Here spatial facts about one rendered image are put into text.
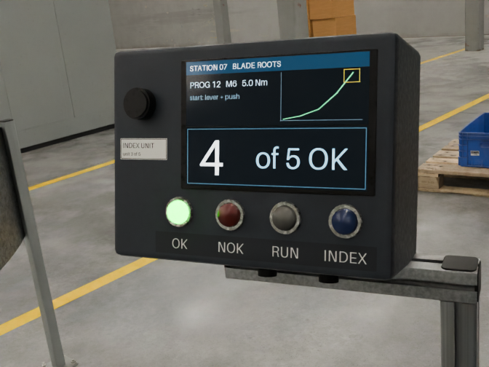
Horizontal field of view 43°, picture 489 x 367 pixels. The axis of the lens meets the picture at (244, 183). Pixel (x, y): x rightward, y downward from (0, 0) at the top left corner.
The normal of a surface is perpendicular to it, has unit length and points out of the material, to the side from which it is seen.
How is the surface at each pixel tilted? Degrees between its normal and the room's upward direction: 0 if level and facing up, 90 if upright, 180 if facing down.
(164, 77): 75
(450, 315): 90
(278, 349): 0
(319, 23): 90
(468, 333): 90
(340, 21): 90
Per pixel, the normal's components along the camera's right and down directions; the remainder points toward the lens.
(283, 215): -0.39, -0.04
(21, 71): 0.75, 0.11
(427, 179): -0.56, 0.29
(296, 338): -0.11, -0.95
